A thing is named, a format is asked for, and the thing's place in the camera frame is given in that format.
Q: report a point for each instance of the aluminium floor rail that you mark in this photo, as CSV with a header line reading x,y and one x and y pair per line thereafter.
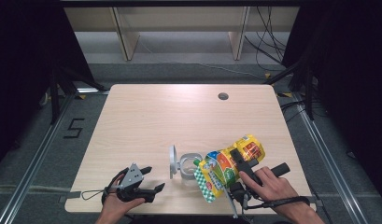
x,y
39,158
328,161

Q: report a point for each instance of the beige wooden desk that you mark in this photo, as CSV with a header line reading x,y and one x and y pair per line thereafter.
x,y
179,18

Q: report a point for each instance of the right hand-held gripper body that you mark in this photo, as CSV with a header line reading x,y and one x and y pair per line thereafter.
x,y
240,191

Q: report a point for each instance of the black metal stand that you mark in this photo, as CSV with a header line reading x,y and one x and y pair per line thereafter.
x,y
309,99
54,99

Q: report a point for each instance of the person's right hand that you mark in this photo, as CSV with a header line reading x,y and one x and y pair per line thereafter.
x,y
272,188

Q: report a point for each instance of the person's left hand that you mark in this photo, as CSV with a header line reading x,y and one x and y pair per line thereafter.
x,y
115,208

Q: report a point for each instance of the yellow pouch with green cap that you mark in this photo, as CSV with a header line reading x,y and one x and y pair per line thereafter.
x,y
216,174

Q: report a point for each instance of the black curtain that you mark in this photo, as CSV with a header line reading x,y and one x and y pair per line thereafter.
x,y
353,77
23,62

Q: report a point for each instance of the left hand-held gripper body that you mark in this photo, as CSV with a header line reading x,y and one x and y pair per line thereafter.
x,y
132,177

